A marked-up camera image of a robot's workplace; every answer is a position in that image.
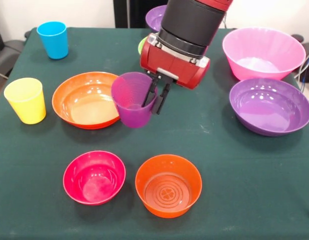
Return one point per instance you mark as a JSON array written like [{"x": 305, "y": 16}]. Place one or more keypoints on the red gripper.
[{"x": 174, "y": 67}]

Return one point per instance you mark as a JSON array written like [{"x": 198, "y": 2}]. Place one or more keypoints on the purple plastic cup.
[{"x": 132, "y": 115}]

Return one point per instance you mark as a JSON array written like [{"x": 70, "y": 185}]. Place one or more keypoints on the orange wide shallow bowl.
[{"x": 82, "y": 102}]

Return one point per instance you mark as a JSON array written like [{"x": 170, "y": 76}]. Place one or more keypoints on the purple rounded deep bowl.
[{"x": 154, "y": 18}]

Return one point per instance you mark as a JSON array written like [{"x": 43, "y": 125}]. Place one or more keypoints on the red small bowl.
[{"x": 94, "y": 185}]

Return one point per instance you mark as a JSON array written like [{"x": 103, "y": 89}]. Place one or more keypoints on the orange small bowl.
[{"x": 169, "y": 207}]

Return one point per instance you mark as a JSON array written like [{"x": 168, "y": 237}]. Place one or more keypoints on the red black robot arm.
[{"x": 192, "y": 22}]

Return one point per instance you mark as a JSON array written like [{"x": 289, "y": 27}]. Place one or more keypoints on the green bowl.
[{"x": 142, "y": 46}]

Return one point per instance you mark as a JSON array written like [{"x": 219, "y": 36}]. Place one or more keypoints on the dark green table cloth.
[{"x": 219, "y": 187}]

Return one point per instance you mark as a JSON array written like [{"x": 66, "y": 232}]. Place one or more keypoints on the pink large bowl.
[{"x": 262, "y": 55}]

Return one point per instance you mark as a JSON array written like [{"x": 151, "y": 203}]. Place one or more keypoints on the purple wide shallow bowl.
[{"x": 269, "y": 107}]

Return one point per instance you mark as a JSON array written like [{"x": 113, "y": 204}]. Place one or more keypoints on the blue plastic cup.
[{"x": 54, "y": 42}]

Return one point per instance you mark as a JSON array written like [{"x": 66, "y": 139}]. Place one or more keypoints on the yellow plastic cup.
[{"x": 27, "y": 107}]

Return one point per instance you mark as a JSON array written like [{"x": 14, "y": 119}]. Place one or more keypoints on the black small knob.
[{"x": 27, "y": 34}]

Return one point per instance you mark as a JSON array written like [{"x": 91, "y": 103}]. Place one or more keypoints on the black rounded object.
[{"x": 297, "y": 38}]

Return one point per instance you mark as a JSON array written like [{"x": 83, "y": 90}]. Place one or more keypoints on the black office chair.
[{"x": 9, "y": 50}]

